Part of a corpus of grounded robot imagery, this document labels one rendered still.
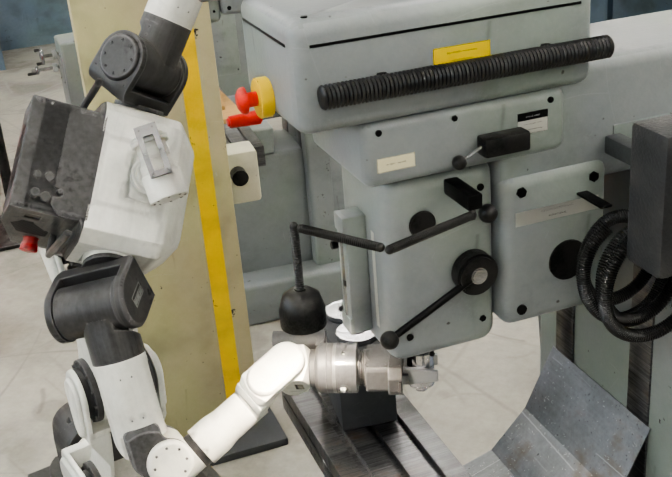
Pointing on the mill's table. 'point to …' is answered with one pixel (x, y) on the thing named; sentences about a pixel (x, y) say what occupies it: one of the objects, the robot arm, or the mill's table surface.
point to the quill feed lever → (476, 280)
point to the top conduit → (464, 72)
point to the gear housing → (441, 136)
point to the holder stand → (353, 413)
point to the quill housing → (422, 258)
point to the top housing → (407, 38)
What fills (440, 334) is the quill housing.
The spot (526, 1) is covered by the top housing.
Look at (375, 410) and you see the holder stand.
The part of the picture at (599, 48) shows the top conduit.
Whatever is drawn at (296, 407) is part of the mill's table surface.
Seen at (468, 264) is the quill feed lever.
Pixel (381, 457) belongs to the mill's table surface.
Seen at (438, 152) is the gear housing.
